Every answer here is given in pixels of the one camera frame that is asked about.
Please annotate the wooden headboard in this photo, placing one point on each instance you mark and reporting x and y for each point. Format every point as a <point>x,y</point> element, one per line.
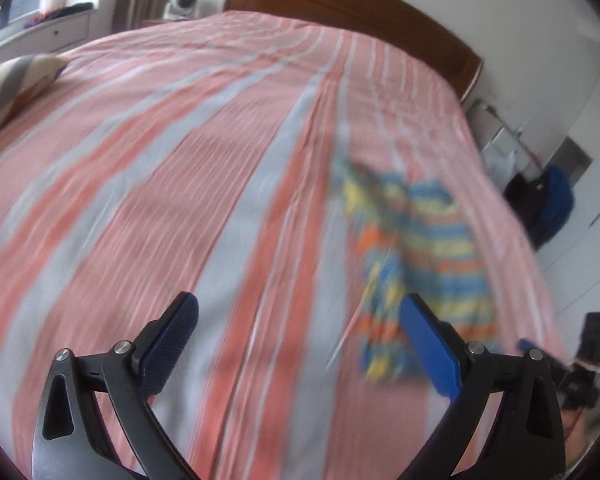
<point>360,5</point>

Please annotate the pink striped bed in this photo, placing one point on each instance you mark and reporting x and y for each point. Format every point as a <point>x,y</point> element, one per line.
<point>180,185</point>

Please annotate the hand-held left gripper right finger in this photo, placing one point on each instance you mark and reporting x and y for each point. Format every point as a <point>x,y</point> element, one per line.
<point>430,345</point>

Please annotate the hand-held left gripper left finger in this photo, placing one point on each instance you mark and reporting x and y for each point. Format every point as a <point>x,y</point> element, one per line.
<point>170,345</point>

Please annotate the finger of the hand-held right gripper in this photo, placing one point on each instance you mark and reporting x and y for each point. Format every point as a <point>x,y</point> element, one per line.
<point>530,345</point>

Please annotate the person's right forearm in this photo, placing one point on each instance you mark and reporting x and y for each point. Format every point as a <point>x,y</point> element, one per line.
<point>575,430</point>

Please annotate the blue garment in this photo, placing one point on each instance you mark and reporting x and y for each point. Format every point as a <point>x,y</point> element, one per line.
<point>560,200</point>

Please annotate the black and blue bag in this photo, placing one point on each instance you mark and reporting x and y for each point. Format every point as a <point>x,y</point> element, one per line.
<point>525,205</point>

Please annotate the multicolour striped small garment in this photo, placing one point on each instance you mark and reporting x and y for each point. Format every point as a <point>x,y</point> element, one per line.
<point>430,255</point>

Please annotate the white round camera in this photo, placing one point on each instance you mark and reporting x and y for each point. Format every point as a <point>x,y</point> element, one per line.
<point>182,1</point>

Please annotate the white drawer cabinet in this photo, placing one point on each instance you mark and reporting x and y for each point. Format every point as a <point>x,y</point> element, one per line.
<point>495,127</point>

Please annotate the striped pillow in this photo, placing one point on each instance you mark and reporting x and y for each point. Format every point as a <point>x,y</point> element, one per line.
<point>15,87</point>

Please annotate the white plastic bag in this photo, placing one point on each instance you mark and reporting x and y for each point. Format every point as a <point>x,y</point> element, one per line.
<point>501,165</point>

